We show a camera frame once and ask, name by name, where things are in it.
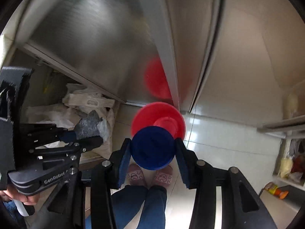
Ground grey felt scrap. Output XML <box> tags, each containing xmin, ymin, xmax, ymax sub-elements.
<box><xmin>73</xmin><ymin>110</ymin><xmax>111</xmax><ymax>141</ymax></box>

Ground dark blue round lid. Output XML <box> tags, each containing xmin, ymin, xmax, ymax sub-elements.
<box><xmin>130</xmin><ymin>126</ymin><xmax>175</xmax><ymax>171</ymax></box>

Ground red plastic trash bin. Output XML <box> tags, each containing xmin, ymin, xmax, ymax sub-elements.
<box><xmin>131</xmin><ymin>102</ymin><xmax>186</xmax><ymax>140</ymax></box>

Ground person's left hand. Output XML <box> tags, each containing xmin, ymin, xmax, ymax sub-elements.
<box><xmin>0</xmin><ymin>185</ymin><xmax>40</xmax><ymax>206</ymax></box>

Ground left pink slipper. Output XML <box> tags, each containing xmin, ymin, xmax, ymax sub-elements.
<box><xmin>127</xmin><ymin>163</ymin><xmax>146</xmax><ymax>187</ymax></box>

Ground pink slipper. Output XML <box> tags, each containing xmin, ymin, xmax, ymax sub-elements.
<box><xmin>152</xmin><ymin>165</ymin><xmax>173</xmax><ymax>189</ymax></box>
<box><xmin>127</xmin><ymin>163</ymin><xmax>146</xmax><ymax>187</ymax></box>

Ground right pink slipper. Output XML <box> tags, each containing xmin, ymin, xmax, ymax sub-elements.
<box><xmin>152</xmin><ymin>165</ymin><xmax>173</xmax><ymax>189</ymax></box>

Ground person's blue jeans legs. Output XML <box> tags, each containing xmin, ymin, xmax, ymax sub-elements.
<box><xmin>85</xmin><ymin>185</ymin><xmax>168</xmax><ymax>229</ymax></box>

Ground white plastic bags pile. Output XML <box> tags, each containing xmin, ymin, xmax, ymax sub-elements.
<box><xmin>25</xmin><ymin>83</ymin><xmax>118</xmax><ymax>160</ymax></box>

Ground orange snack packet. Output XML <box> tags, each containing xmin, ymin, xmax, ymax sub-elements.
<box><xmin>264</xmin><ymin>182</ymin><xmax>289</xmax><ymax>200</ymax></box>

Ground steel cabinet door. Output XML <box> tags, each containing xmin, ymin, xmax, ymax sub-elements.
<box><xmin>15</xmin><ymin>0</ymin><xmax>180</xmax><ymax>107</ymax></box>

